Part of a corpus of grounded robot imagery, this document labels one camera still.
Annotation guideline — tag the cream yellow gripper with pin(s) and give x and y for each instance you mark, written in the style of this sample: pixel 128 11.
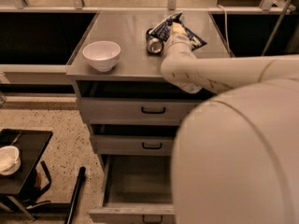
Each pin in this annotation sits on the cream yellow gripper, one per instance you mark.
pixel 176 41

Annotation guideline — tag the blue chip bag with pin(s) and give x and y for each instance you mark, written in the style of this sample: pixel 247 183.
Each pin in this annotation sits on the blue chip bag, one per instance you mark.
pixel 163 30

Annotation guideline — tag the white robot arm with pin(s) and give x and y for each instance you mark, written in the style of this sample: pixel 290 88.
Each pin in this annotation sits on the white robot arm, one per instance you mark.
pixel 235 158

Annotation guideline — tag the grey metal drawer cabinet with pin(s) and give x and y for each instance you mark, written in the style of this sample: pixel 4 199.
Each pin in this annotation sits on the grey metal drawer cabinet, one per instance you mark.
pixel 136 75

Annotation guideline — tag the top grey drawer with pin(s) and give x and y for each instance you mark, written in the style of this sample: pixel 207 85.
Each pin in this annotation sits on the top grey drawer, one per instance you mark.
pixel 122 111

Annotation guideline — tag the middle grey drawer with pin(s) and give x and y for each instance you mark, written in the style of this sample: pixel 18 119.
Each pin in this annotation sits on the middle grey drawer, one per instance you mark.
pixel 132 145

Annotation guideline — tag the bottom grey open drawer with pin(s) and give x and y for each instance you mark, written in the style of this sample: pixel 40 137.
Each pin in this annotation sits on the bottom grey open drawer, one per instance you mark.
pixel 135 190

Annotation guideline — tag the blue silver soda can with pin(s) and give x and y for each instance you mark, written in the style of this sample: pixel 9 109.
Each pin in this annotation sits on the blue silver soda can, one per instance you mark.
pixel 154 45

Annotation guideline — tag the white ceramic bowl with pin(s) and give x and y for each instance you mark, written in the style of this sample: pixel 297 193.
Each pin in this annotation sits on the white ceramic bowl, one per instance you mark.
pixel 102 55

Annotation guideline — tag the metal diagonal rod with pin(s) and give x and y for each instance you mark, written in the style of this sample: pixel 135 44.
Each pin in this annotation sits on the metal diagonal rod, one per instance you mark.
pixel 275 30

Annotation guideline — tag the black side table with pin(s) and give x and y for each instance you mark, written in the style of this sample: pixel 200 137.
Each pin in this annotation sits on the black side table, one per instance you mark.
pixel 31 144

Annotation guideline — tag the white cup on table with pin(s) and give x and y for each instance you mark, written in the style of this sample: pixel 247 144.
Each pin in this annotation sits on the white cup on table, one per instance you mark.
pixel 10 160

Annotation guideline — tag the black floor pole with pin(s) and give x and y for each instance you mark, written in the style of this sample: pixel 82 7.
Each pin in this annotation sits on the black floor pole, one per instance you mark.
pixel 75 195

